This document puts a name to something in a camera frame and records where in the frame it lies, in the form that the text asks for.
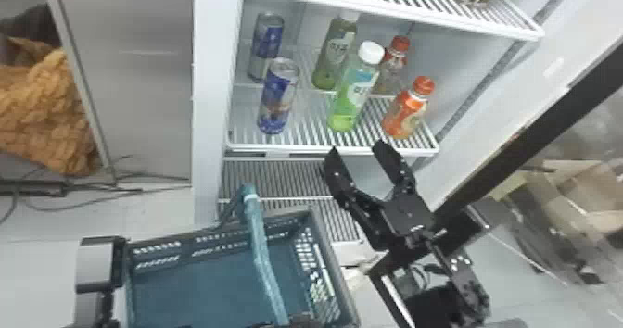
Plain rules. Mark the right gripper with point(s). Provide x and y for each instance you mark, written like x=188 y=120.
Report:
x=401 y=220

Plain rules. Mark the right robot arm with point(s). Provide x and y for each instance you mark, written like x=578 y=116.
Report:
x=467 y=291

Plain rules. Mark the orange bottle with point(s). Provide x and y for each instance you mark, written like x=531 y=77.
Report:
x=406 y=111

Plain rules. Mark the light green bottle white cap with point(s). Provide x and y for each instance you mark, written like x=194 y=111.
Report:
x=353 y=89

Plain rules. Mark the clear bottle red cap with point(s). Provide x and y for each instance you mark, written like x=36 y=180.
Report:
x=392 y=67

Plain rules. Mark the blue can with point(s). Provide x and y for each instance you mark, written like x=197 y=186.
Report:
x=277 y=96
x=266 y=43

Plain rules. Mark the dark green bottle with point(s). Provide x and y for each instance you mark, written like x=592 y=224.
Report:
x=333 y=52

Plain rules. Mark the fridge door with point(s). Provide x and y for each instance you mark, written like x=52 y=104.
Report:
x=525 y=106

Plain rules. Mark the white fridge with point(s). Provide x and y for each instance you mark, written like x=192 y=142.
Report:
x=214 y=101

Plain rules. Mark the blue basket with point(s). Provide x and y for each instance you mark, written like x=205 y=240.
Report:
x=219 y=286

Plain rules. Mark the cardboard box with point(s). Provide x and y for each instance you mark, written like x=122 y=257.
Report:
x=579 y=193

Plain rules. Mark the orange knitted cloth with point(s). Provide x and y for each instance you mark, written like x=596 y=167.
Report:
x=41 y=116

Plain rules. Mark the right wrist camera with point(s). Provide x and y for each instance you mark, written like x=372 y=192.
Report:
x=431 y=305

